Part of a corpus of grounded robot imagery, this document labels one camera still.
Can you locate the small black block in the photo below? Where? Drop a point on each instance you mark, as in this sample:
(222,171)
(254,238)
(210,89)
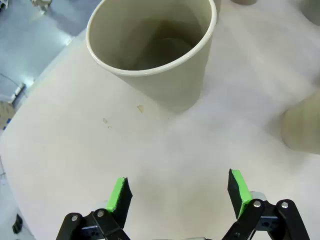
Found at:
(17,223)

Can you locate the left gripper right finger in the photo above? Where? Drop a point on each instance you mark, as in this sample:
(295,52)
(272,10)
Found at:
(235,195)

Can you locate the beige paper cup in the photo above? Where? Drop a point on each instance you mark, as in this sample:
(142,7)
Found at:
(175,82)
(243,2)
(312,10)
(302,125)

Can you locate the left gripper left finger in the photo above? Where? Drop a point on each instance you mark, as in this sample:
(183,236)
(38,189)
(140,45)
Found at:
(120,200)

